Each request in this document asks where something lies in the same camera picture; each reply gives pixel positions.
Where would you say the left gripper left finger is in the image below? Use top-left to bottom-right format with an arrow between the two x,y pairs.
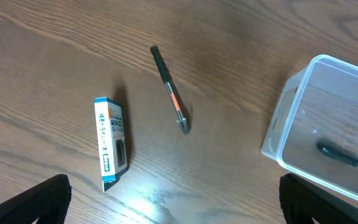
0,174 -> 71,224

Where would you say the black orange nail puller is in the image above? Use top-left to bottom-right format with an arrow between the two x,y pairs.
150,45 -> 190,134

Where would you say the slim black yellow screwdriver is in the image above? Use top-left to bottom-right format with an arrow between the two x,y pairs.
316,142 -> 358,168

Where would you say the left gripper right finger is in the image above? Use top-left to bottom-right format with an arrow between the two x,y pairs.
279,173 -> 358,224

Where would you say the white blue cardboard box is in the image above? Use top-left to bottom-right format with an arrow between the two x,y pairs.
94,97 -> 128,192

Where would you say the clear plastic container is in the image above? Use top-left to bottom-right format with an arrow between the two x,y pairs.
261,54 -> 358,201

